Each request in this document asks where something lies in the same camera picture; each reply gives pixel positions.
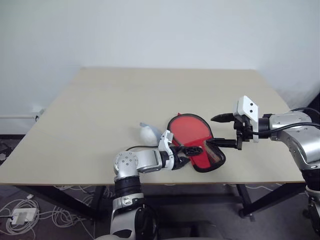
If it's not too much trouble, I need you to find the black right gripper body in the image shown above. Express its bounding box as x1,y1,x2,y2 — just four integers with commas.
233,113,253,151

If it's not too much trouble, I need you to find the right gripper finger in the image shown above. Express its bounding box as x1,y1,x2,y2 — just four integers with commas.
208,137,238,149
210,112,236,124

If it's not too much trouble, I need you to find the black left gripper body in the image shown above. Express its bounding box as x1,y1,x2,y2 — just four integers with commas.
169,146,183,172

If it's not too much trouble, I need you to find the red black paddle case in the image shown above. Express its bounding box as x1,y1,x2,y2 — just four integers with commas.
166,112,227,174

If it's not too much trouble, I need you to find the red table tennis paddle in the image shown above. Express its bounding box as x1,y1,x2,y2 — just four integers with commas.
169,115,225,164

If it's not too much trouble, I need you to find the white power adapter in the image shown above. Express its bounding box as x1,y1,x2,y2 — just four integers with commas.
11,208,39,225

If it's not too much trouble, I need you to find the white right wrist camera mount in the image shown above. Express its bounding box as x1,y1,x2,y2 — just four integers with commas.
232,95,261,144

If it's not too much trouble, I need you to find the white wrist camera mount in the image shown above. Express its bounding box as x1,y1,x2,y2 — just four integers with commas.
232,95,261,144
157,129,177,171

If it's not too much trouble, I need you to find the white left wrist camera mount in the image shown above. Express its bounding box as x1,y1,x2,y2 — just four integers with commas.
157,129,177,171

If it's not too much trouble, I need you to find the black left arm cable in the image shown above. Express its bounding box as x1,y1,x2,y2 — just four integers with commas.
124,144,162,152

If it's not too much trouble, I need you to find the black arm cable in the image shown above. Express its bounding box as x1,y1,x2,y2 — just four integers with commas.
124,144,162,152
251,107,320,139

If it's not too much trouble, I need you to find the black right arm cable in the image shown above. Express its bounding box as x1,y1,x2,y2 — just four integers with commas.
251,107,320,139

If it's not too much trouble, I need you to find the black metal table frame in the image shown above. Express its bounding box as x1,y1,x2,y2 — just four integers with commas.
14,183,310,222

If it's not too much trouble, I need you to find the white floor cable tangle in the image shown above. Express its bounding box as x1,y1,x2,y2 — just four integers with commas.
0,184,106,240

